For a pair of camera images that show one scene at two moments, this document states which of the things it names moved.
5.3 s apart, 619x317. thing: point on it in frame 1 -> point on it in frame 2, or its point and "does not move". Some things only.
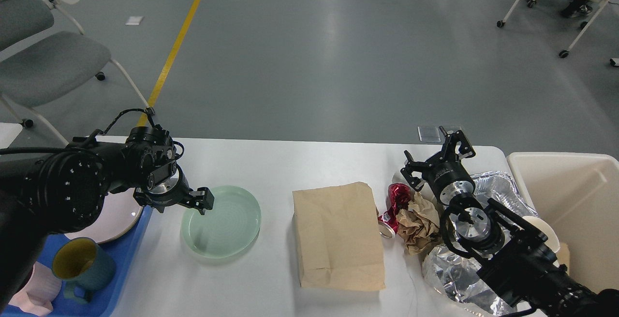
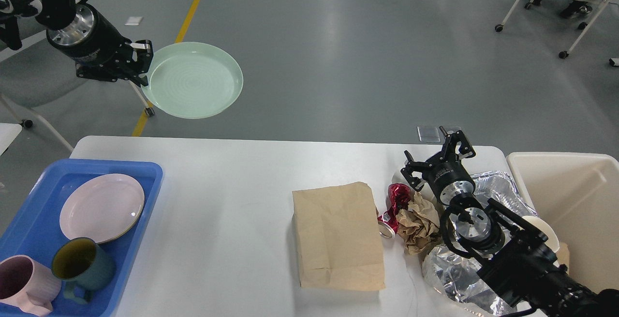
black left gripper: (202, 199) -> (98, 48)
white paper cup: (542, 227) does not move
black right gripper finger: (465, 149) does not move
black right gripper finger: (410, 165) does not move
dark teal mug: (83, 266) does not move
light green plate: (229, 230) -> (193, 80)
